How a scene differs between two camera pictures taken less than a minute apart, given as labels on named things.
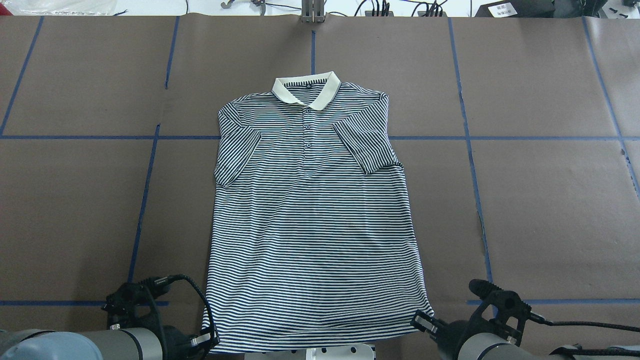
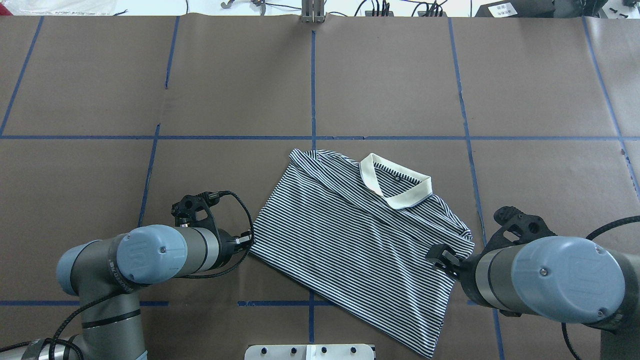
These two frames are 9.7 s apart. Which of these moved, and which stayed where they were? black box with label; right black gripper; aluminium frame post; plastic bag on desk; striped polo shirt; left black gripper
Moved: right black gripper; left black gripper; striped polo shirt
Stayed: plastic bag on desk; black box with label; aluminium frame post
